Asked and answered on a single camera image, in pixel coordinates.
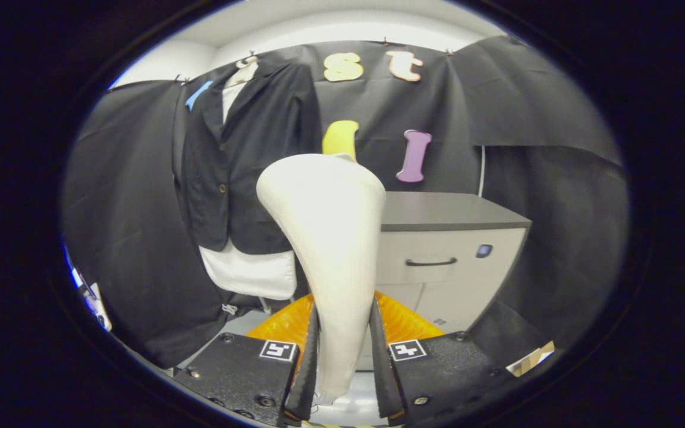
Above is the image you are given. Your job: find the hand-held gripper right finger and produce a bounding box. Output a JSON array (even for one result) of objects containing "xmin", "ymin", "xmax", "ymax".
[{"xmin": 372, "ymin": 291, "xmax": 517, "ymax": 426}]

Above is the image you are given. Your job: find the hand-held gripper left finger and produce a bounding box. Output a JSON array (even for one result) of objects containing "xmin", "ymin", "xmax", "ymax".
[{"xmin": 173, "ymin": 292, "xmax": 319, "ymax": 427}]

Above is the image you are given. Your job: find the black suit jacket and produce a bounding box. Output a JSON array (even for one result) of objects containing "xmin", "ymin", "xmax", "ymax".
[{"xmin": 171, "ymin": 59, "xmax": 322, "ymax": 255}]

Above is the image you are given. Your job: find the cardboard piece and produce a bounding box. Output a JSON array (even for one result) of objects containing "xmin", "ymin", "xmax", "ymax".
[{"xmin": 506, "ymin": 341, "xmax": 555, "ymax": 377}]

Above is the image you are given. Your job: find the grey cabinet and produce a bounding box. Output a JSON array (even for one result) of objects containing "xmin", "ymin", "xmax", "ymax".
[{"xmin": 354, "ymin": 190, "xmax": 532, "ymax": 372}]

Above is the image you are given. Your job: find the black backdrop cloth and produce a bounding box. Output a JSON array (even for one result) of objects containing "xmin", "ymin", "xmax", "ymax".
[{"xmin": 62, "ymin": 34, "xmax": 629, "ymax": 369}]

